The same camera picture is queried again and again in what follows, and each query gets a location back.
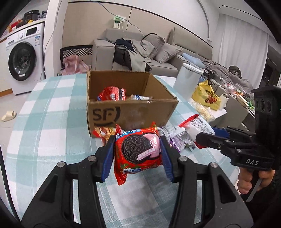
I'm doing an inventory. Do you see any grey throw pillow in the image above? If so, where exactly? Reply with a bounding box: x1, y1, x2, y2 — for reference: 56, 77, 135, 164
154, 43, 182, 64

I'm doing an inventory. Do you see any red chips snack bag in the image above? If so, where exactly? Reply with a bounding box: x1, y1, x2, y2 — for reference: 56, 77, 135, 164
97, 86, 121, 101

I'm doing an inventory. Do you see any small red snack packet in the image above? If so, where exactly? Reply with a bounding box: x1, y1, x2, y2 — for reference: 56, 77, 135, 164
179, 114, 215, 149

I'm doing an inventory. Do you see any black patterned chair back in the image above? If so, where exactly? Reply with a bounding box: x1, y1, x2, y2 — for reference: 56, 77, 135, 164
60, 45, 92, 66

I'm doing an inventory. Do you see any dark clothes pile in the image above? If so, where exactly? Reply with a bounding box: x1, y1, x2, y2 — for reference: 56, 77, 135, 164
113, 38, 133, 70

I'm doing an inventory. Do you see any blue Oreo packet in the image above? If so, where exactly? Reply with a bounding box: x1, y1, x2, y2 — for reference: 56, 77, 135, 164
127, 95, 153, 101

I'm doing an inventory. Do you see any purple silver snack bag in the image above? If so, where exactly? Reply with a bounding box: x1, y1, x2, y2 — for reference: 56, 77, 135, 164
159, 125, 196, 152

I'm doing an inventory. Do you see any pink bag on floor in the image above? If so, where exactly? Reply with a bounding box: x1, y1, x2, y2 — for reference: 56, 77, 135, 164
62, 55, 90, 76

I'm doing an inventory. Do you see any white wall socket charger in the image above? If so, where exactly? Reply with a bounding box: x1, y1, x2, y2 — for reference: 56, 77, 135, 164
113, 15, 126, 29

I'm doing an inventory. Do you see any brown SF cardboard box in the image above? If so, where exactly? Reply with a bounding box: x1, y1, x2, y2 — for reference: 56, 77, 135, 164
86, 71, 179, 137

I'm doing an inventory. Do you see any person's right hand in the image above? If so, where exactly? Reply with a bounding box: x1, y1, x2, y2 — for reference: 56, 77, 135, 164
237, 167, 276, 195

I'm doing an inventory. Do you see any grey sofa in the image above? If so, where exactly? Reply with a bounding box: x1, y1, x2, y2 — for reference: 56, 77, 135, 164
92, 27, 213, 77

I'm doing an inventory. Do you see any white washing machine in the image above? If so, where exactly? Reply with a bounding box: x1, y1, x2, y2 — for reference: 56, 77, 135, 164
6, 22, 45, 95

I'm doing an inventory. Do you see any yellow plastic bag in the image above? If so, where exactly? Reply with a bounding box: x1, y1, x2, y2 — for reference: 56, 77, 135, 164
191, 80, 221, 111

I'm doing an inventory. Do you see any orange noodle snack bag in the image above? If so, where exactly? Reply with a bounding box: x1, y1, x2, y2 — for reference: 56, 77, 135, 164
92, 127, 116, 145

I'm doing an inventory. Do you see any red Oreo packet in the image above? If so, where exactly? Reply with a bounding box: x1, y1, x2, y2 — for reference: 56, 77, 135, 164
114, 123, 162, 185

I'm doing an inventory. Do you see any beige slipper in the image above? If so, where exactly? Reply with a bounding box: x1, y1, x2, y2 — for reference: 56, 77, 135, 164
1, 111, 17, 123

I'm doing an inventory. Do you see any white trash bin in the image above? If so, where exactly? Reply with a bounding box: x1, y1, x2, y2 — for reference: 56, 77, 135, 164
173, 63, 203, 100

